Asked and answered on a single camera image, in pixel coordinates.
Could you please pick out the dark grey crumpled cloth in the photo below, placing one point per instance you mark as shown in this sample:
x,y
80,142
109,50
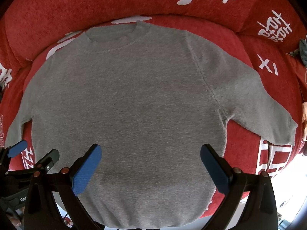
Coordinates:
x,y
303,51

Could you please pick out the grey knit sweater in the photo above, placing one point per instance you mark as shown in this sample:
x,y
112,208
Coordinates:
x,y
134,114

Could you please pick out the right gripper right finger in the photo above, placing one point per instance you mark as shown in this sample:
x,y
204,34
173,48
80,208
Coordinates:
x,y
260,211

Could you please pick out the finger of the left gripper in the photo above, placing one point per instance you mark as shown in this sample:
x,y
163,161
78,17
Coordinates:
x,y
9,153
48,161

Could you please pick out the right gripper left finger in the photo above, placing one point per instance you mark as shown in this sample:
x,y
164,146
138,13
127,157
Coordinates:
x,y
41,211

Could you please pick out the red pillow white characters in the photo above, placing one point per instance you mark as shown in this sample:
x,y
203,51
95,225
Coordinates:
x,y
29,26

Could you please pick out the red patterned bed cover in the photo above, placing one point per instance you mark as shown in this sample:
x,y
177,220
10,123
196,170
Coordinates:
x,y
242,52

